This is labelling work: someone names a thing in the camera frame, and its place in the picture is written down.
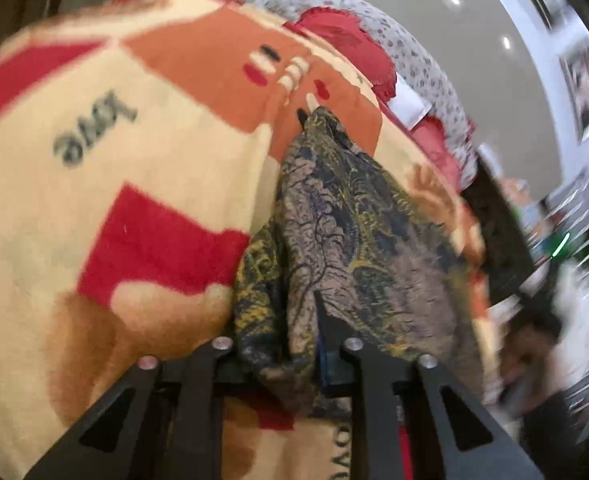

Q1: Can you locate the dark floral patterned garment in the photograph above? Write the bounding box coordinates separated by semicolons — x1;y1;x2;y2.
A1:
234;107;485;418

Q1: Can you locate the dark wooden nightstand right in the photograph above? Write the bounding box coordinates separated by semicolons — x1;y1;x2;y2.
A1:
461;160;535;304

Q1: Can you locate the white upholstered chair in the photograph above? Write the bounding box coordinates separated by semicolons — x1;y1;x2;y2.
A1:
552;261;589;415

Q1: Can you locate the red orange cream love blanket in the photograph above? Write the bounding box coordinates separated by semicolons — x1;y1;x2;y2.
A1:
0;0;477;479

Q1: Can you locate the right red heart pillow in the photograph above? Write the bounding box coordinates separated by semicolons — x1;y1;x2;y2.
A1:
410;116;461;193

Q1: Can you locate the red heart pillow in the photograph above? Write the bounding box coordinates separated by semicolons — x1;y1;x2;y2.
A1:
287;6;397;103
410;116;461;193

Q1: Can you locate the white small pillow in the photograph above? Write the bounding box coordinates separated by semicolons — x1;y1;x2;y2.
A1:
387;74;432;130

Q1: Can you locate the floral quilted headboard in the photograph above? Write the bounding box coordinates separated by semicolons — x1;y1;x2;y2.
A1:
254;0;477;190

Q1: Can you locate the left red heart pillow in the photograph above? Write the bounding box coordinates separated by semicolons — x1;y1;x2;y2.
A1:
287;6;397;103

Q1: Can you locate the framed wall picture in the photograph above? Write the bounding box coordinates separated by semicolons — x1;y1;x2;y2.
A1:
560;38;589;144

